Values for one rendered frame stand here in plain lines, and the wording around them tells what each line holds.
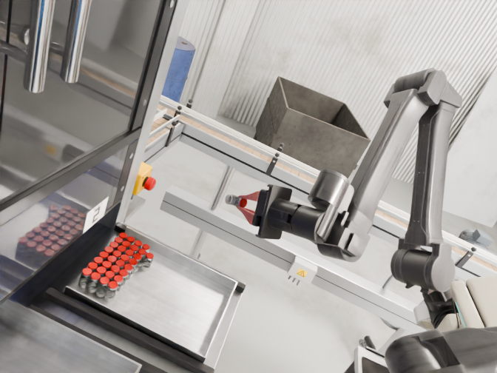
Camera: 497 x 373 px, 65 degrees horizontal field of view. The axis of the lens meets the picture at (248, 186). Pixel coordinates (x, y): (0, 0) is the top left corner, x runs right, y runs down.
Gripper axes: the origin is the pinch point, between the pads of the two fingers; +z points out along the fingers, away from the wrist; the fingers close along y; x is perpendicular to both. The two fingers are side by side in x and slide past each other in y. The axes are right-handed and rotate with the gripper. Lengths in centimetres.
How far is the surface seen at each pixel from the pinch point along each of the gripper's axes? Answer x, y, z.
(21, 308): 27.2, -30.5, 25.9
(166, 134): -35, 14, 79
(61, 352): 21.8, -36.3, 17.2
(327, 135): -235, 56, 129
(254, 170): -74, 8, 62
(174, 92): -150, 62, 241
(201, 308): -10.6, -29.5, 14.3
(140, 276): -0.2, -25.7, 27.8
